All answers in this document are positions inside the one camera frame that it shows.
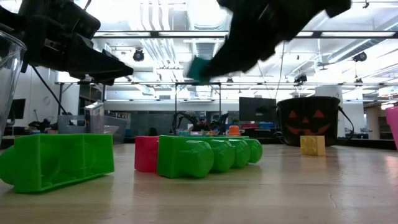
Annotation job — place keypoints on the person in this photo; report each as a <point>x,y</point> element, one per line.
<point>201,124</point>

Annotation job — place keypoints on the black background monitor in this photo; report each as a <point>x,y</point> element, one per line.
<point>256,109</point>

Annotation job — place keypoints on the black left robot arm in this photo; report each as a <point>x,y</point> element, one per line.
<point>9,21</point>

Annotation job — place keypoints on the black ceiling spotlight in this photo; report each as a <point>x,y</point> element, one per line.
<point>301,78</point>
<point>138,55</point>
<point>360,57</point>

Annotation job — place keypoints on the long green toy block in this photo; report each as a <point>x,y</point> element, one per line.
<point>186,158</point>

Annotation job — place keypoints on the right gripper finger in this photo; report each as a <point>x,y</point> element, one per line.
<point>233,62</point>

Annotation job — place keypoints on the silver ceiling duct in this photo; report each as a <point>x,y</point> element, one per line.
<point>205,49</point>

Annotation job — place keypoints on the yellow toy block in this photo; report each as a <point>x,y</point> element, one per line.
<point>312,145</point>

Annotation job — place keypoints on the pink plastic tray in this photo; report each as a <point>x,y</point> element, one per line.
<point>393,127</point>

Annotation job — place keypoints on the light blue toy block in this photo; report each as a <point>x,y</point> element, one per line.
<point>184,133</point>

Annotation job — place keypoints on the black overhead crossbar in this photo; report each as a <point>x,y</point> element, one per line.
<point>155,34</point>

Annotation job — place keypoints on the large clear plastic bin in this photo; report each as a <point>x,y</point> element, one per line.
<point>9,77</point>

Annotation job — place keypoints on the black background frame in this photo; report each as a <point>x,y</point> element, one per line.
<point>199,83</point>

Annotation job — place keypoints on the black wall screen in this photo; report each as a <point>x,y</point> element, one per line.
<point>18,109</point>

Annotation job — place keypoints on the teal toy block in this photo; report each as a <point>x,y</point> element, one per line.
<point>197,70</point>

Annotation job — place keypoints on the short green toy block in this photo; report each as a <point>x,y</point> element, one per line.
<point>62,161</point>

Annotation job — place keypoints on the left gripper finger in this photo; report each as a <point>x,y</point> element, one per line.
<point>93,62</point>
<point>96,80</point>

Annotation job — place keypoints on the orange toy block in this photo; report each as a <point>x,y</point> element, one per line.
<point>212,134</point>
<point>234,130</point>

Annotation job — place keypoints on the large red toy block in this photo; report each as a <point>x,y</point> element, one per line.
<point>146,154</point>

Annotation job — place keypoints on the black pumpkin bucket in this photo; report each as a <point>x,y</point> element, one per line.
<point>311,105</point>

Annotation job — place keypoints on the black background robot arm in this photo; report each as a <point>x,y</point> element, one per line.
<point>223,123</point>
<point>180,119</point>

